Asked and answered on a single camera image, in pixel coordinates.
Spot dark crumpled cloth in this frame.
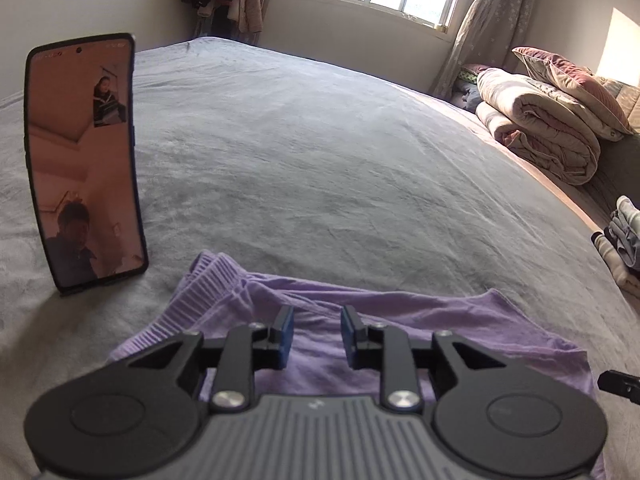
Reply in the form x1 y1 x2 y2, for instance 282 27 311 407
452 64 484 112

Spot maroon pillow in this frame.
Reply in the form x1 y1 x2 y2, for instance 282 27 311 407
512 46 637 136

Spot pink folded quilt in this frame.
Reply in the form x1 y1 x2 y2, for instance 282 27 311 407
475 67 602 187

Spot beige folded garment dark stripe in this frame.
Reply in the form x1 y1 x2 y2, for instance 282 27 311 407
591 231 640 289

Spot black smartphone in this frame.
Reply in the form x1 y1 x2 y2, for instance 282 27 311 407
25 33 149 295

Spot patterned beige curtain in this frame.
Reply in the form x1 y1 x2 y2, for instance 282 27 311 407
430 0 527 99

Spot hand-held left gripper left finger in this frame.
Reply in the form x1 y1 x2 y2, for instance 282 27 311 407
127 306 296 413

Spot quilted grey-brown bedspread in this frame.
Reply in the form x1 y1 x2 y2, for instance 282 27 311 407
580 77 640 232

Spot purple pants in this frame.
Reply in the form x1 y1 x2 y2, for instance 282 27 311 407
107 251 608 480

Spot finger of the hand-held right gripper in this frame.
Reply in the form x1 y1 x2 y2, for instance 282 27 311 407
597 370 640 401

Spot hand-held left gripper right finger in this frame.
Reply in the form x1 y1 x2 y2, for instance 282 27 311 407
341 306 506 413

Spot grey folded garment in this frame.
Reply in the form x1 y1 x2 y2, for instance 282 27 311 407
606 210 640 269

